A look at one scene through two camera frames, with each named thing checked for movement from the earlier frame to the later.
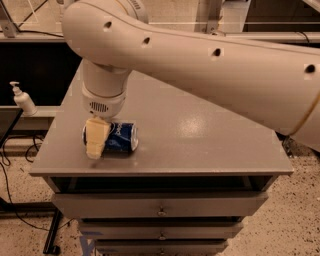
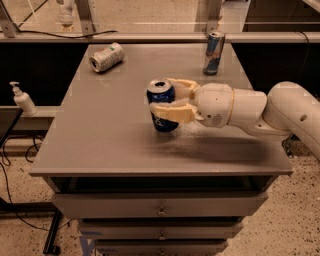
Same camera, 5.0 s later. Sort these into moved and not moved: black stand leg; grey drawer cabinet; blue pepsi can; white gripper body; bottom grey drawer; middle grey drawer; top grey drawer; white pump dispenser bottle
Moved: blue pepsi can; white gripper body
Not moved: white pump dispenser bottle; grey drawer cabinet; black stand leg; top grey drawer; bottom grey drawer; middle grey drawer
